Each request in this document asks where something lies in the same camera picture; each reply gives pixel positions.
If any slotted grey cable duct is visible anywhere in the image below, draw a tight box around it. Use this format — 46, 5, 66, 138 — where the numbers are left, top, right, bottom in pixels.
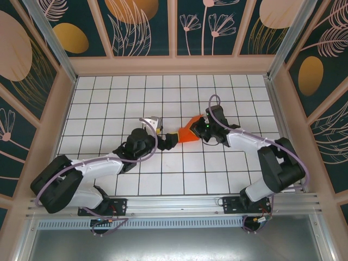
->
36, 216, 245, 229

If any aluminium frame post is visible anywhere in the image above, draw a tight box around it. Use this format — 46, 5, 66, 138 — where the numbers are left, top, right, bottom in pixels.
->
268, 0, 318, 79
23, 0, 79, 84

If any aluminium mounting rail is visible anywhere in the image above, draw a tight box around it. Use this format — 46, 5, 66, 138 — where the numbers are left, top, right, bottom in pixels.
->
26, 192, 323, 220

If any aluminium side rail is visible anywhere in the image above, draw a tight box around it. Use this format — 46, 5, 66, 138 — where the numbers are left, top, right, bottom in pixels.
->
265, 76, 309, 194

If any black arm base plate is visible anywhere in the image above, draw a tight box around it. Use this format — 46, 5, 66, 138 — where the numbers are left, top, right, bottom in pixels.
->
222, 196, 271, 215
78, 197, 128, 217

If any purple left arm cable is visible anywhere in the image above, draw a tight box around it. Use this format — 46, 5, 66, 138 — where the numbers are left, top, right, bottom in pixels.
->
35, 118, 158, 237

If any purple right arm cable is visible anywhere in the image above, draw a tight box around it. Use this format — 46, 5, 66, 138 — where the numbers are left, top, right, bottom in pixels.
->
208, 94, 310, 234

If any grey metal sheet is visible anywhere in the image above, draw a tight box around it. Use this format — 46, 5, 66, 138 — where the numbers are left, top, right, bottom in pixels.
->
16, 214, 335, 261

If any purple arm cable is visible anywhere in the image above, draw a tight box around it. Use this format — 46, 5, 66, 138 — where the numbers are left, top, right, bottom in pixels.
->
208, 94, 310, 234
35, 118, 158, 237

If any small circuit board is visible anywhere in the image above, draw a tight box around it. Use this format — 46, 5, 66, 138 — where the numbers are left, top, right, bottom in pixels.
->
91, 216, 118, 227
246, 214, 272, 232

